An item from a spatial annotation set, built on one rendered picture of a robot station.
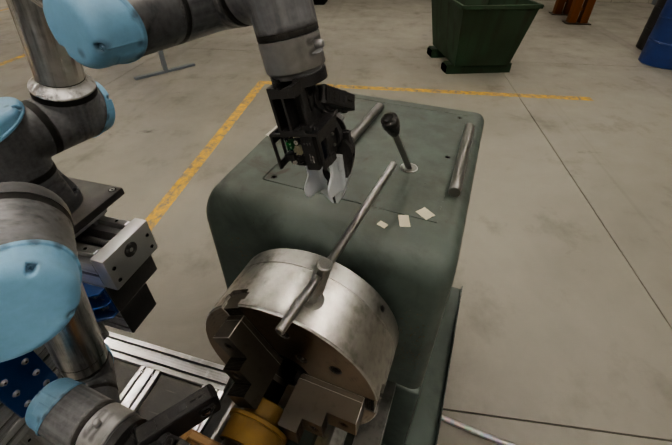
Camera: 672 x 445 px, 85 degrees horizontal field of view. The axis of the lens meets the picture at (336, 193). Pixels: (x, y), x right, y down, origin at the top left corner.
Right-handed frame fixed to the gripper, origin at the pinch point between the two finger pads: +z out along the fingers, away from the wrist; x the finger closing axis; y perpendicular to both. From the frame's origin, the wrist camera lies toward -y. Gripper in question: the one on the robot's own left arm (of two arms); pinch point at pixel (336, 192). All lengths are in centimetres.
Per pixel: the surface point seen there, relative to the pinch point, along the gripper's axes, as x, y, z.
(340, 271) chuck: 1.6, 7.1, 10.0
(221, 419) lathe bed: -25, 23, 41
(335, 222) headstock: -2.0, -1.0, 7.0
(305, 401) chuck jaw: -0.8, 22.0, 22.5
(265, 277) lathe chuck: -8.5, 12.6, 7.8
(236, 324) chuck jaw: -9.8, 20.0, 10.0
